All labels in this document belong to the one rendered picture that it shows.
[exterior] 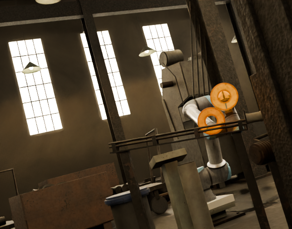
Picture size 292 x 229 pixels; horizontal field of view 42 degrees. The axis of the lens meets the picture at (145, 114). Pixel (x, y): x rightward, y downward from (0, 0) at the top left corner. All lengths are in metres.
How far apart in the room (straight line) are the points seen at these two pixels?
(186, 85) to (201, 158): 2.69
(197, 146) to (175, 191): 2.84
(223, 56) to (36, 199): 3.19
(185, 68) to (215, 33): 2.33
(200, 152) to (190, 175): 2.95
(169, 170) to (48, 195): 1.71
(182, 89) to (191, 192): 5.54
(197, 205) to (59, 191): 1.89
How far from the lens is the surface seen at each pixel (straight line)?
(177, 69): 7.92
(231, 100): 2.20
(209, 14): 5.73
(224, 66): 5.53
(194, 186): 2.43
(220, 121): 2.20
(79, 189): 4.05
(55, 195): 3.98
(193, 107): 2.85
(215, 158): 3.12
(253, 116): 2.19
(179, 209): 2.59
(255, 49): 1.99
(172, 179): 2.57
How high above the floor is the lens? 0.58
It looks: 7 degrees up
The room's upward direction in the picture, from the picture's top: 15 degrees counter-clockwise
